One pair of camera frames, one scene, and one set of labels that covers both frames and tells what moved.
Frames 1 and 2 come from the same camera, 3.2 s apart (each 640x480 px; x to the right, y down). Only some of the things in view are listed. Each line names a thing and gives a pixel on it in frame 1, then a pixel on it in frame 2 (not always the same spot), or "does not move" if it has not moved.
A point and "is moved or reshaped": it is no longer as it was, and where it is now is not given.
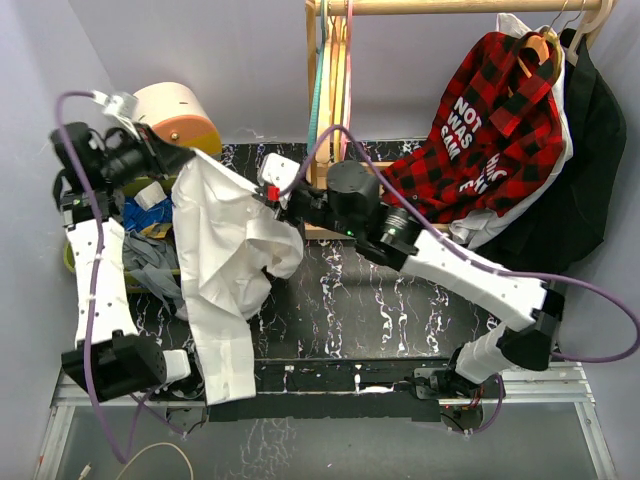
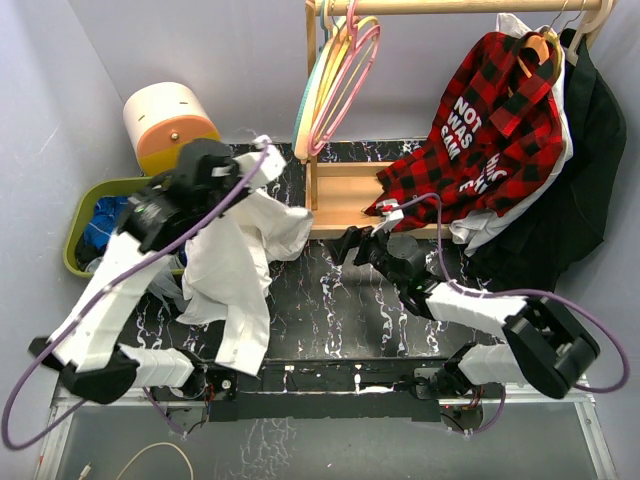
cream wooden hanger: [593, 21] does not move
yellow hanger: [337, 75] -> [321, 79]
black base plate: [299, 389] does not move
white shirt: [230, 233] is moved or reshaped
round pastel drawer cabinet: [175, 110] does not move
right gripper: [284, 211] -> [340, 247]
